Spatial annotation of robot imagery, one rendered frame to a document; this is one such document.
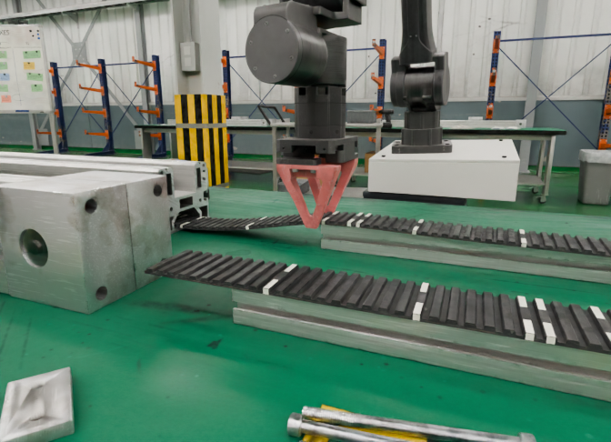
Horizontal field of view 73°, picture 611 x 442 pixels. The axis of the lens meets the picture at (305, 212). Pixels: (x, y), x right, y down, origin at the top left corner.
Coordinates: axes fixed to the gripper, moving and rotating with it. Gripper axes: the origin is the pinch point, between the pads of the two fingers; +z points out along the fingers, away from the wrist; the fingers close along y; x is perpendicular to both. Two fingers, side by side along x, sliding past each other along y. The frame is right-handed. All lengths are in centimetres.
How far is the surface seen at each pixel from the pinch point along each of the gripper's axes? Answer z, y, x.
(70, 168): -4.6, 4.6, -33.8
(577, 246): 0.2, 1.9, 25.9
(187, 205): 0.4, -0.6, -19.2
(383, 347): 2.8, 21.1, 11.7
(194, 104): -21, -259, -203
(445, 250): 2.1, 1.5, 14.5
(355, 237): 1.8, 1.4, 4.8
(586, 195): 72, -469, 138
